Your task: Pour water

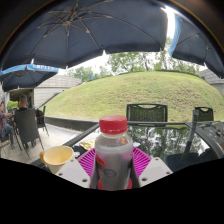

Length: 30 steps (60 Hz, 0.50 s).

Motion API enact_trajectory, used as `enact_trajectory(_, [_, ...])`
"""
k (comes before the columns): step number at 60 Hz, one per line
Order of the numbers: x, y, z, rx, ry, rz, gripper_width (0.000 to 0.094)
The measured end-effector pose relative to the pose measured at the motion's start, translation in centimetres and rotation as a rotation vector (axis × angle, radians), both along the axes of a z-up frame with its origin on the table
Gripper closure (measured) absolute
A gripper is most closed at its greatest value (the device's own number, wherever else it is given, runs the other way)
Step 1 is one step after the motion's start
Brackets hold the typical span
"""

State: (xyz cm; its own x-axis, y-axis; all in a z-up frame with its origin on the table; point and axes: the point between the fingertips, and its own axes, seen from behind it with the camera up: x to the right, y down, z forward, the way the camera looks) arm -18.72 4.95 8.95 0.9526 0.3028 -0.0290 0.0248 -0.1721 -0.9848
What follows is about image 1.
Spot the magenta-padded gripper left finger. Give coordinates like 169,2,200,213
54,147,101,190

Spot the cream mug with yellow handle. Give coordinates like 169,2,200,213
39,145,75,175

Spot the wide dark mesh-back chair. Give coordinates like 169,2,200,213
125,102,169,123

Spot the navy umbrella with blue printed rim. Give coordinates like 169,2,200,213
0,62,61,93

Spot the grey metal pole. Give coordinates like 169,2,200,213
183,109,200,155

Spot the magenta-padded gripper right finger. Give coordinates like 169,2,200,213
128,146,174,190

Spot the yellow paper napkin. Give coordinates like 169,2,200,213
78,137,98,151

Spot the narrow dark mesh-back chair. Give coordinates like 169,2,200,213
193,106,215,122

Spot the dark wicker chair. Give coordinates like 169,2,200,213
13,107,45,158
35,105,50,137

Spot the navy umbrella with light-blue flap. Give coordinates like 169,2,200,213
167,12,224,80

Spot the person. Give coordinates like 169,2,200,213
0,101,16,150
17,94,32,111

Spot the clear red-capped drink bottle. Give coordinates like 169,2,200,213
94,115,134,191

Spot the large navy patio umbrella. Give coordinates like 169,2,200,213
0,0,170,71

